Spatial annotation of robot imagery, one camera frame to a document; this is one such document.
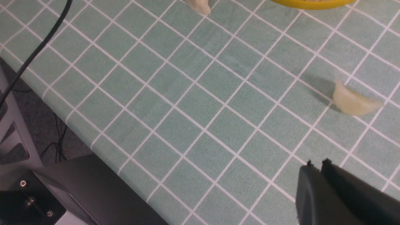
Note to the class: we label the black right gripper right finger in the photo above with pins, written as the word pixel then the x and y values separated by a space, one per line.
pixel 367 203

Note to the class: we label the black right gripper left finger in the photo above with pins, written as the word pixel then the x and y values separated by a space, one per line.
pixel 316 201

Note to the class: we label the pale dumpling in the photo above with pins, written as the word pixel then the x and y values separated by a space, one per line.
pixel 353 103
pixel 199 6

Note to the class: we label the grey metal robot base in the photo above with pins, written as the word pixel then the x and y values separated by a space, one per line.
pixel 80 191

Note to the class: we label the bamboo steamer tray yellow rim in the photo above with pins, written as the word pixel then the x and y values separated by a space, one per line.
pixel 314 4

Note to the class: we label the green checked tablecloth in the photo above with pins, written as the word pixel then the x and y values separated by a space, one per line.
pixel 209 118

